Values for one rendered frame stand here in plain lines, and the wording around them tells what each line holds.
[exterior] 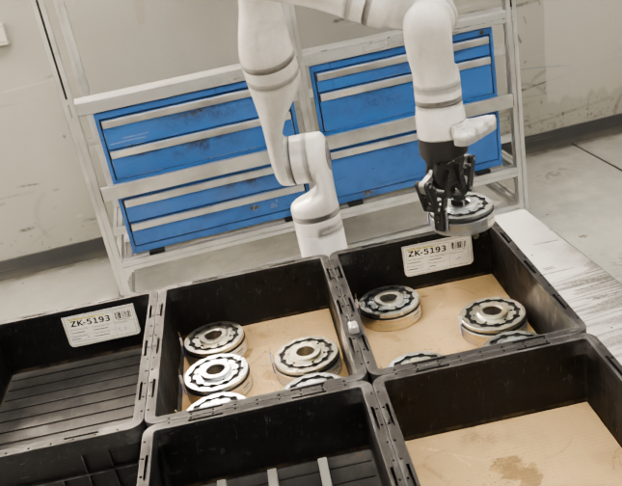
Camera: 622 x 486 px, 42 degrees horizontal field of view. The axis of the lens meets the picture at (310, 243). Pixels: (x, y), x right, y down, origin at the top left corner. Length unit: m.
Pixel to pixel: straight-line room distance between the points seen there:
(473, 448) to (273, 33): 0.71
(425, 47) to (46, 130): 2.93
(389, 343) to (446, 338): 0.09
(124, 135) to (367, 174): 0.94
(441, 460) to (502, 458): 0.08
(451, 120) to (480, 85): 2.06
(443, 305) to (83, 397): 0.62
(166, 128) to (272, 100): 1.68
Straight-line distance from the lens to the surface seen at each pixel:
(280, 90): 1.38
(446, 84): 1.22
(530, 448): 1.10
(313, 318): 1.43
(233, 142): 3.09
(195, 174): 3.07
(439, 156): 1.25
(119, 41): 3.85
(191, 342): 1.39
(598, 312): 1.62
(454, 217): 1.31
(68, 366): 1.50
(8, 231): 4.13
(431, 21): 1.18
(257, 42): 1.35
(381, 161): 3.23
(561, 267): 1.78
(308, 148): 1.48
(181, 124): 3.05
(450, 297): 1.44
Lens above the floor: 1.54
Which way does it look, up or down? 24 degrees down
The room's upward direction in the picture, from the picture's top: 11 degrees counter-clockwise
